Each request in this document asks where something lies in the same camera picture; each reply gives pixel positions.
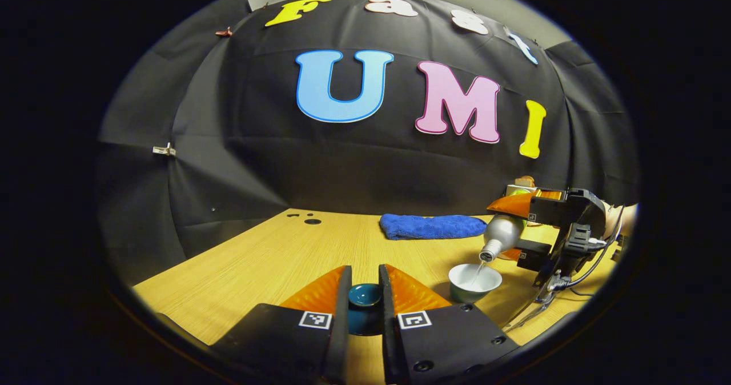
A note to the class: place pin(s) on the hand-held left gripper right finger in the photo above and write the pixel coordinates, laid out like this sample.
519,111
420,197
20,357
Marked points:
389,333

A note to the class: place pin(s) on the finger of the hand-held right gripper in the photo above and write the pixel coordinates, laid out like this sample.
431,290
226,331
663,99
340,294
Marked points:
534,253
514,204

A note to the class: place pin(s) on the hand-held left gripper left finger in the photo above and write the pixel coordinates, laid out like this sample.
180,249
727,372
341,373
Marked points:
341,328

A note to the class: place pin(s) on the silver green water bottle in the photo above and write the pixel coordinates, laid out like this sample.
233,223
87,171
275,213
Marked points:
502,233

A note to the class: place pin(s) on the teal teacup lid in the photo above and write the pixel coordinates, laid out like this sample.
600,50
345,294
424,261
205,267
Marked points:
364,296

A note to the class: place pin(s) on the pale teacup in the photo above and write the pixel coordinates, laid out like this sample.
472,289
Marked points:
462,292

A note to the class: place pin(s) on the white toaster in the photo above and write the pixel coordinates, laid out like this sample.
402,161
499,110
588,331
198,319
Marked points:
511,188

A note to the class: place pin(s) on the bread slice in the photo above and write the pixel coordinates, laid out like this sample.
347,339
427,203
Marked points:
524,180

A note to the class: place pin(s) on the blue towel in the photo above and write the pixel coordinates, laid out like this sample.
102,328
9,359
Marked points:
428,227

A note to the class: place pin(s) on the black backdrop cloth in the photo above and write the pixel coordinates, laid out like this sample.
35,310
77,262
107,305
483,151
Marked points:
354,168

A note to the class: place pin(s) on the metal backdrop clip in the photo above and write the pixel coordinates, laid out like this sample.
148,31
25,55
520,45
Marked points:
164,149

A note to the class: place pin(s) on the red backdrop clip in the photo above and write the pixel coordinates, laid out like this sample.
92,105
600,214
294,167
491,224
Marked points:
224,32

